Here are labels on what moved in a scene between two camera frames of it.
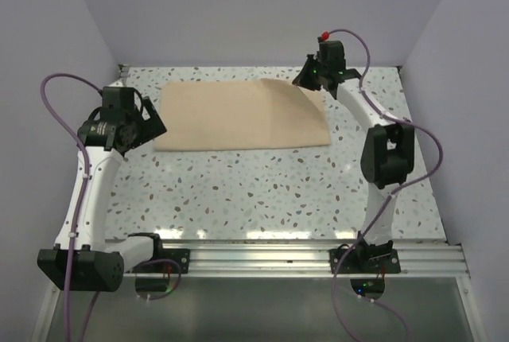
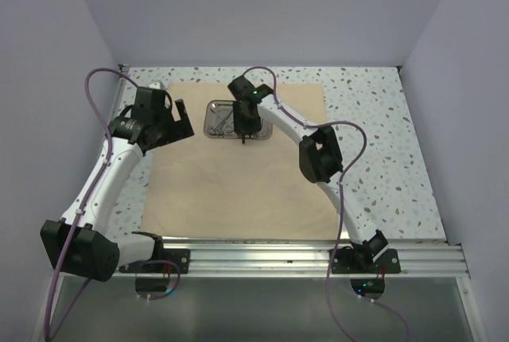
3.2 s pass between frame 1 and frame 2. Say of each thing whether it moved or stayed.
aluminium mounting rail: stayed
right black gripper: moved
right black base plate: stayed
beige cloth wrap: moved
